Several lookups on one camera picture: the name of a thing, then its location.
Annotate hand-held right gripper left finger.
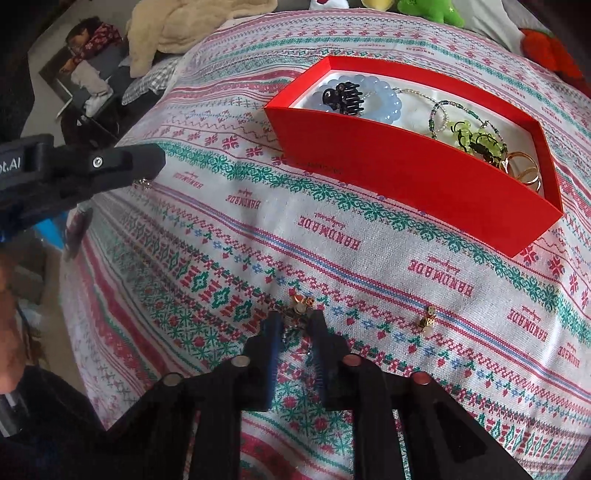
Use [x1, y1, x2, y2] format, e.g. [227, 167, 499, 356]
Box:
[106, 310, 286, 480]

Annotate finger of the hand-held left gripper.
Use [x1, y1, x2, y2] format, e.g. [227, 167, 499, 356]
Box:
[28, 182, 139, 222]
[44, 143, 168, 188]

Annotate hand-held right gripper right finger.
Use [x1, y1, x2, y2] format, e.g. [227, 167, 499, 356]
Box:
[307, 309, 532, 480]

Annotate gold bead earring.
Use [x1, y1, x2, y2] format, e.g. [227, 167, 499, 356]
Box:
[418, 305, 438, 334]
[285, 295, 317, 329]

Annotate red cardboard box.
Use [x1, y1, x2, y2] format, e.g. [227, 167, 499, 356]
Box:
[263, 56, 565, 259]

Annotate black hair claw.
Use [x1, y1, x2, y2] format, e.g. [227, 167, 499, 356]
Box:
[322, 81, 369, 117]

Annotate blue bead bracelet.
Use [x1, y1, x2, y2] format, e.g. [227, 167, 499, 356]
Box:
[307, 76, 402, 126]

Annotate green bead bracelets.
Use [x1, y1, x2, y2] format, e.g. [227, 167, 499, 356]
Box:
[445, 119, 509, 167]

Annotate thin beaded bracelet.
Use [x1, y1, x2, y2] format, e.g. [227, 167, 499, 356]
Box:
[394, 88, 499, 139]

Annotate gold bangle bracelets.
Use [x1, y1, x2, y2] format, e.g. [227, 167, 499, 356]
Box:
[499, 151, 544, 192]

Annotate patterned knit-print bedsheet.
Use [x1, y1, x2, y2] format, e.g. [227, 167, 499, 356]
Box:
[60, 9, 591, 480]

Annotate grey gingham cloth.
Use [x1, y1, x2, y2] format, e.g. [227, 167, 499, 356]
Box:
[121, 58, 183, 107]

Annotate cream fleece blanket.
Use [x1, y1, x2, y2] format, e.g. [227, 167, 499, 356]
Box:
[126, 0, 278, 78]

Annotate orange pumpkin plush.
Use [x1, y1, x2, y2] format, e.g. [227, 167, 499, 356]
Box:
[517, 28, 585, 88]

